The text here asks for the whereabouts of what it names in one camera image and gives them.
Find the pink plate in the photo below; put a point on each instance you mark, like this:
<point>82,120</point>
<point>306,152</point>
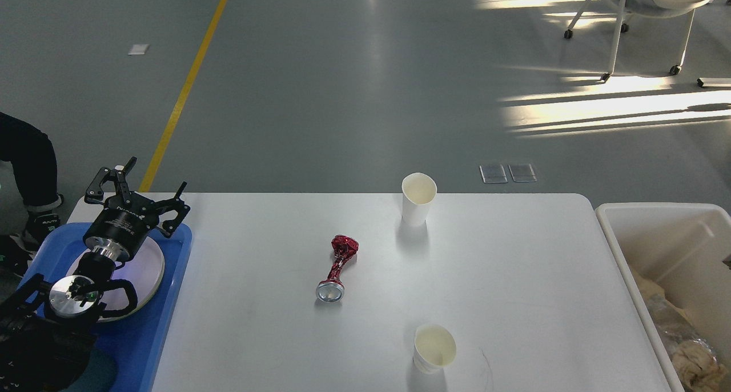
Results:
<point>115,299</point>

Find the crushed red can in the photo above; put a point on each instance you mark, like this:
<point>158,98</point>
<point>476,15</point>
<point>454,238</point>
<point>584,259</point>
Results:
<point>331,289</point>

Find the brown paper napkin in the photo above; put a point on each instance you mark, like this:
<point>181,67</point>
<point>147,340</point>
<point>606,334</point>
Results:
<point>697,367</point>

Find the lying white paper cup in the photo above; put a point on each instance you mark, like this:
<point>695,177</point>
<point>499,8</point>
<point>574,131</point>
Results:
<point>434,348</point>

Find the aluminium foil tray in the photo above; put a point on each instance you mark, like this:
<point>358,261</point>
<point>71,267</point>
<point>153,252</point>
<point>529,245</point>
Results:
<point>678,335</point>

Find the white plastic bin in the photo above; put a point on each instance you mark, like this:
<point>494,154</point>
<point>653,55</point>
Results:
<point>684,247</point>

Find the blue plastic tray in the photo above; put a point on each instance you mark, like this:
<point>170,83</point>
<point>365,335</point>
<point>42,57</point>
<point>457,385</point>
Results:
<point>135,342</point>

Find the clear floor plate right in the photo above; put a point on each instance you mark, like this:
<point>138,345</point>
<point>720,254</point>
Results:
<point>522,173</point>

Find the clear floor plate left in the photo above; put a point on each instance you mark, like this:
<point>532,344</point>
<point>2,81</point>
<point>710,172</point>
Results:
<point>493,174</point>

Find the person dark trousers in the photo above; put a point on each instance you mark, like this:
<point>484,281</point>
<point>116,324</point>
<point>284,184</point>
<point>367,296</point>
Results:
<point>32,157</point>

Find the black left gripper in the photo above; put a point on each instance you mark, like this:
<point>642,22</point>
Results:
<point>122,231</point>

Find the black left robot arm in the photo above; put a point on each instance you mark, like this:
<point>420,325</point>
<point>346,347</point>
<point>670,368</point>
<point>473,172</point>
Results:
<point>93,309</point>

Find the white office chair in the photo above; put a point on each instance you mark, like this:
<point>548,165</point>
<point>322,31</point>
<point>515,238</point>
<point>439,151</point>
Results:
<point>651,9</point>

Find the clear floor plate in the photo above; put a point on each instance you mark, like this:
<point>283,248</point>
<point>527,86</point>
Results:
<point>493,174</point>
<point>522,173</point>

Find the upright white paper cup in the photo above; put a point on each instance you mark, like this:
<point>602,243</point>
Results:
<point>418,192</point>

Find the teal mug yellow inside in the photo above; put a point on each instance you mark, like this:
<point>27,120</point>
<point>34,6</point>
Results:
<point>99,375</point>

